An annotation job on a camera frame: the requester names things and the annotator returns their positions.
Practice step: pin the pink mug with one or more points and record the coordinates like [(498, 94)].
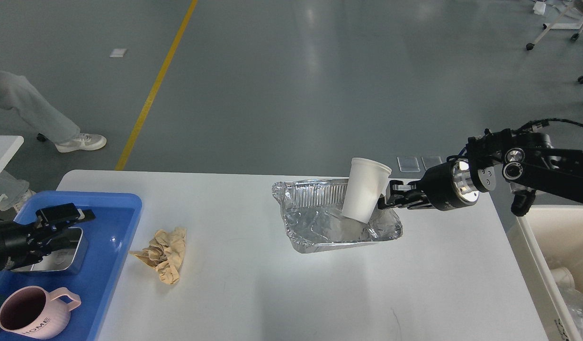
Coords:
[(36, 313)]

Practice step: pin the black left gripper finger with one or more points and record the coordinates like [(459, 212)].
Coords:
[(44, 246), (57, 218)]

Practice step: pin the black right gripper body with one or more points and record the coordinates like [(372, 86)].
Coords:
[(449, 186)]

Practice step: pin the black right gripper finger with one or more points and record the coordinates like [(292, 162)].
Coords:
[(411, 202), (398, 187)]

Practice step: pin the brown paper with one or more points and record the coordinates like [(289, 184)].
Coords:
[(165, 253)]

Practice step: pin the aluminium foil tray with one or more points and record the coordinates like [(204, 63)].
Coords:
[(311, 211)]

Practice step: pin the blue plastic tray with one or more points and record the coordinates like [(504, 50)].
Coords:
[(109, 237)]

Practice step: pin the white paper cup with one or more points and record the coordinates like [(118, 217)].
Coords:
[(367, 181)]

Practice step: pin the person in grey trousers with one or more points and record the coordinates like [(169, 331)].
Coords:
[(19, 96)]

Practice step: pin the white wheeled frame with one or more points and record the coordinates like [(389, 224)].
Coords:
[(573, 5)]

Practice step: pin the square steel container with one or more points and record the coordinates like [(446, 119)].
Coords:
[(67, 261)]

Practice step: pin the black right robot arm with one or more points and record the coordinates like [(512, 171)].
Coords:
[(528, 162)]

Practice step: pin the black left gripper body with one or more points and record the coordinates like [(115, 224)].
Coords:
[(15, 251)]

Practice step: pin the white bin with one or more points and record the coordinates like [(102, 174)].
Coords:
[(548, 245)]

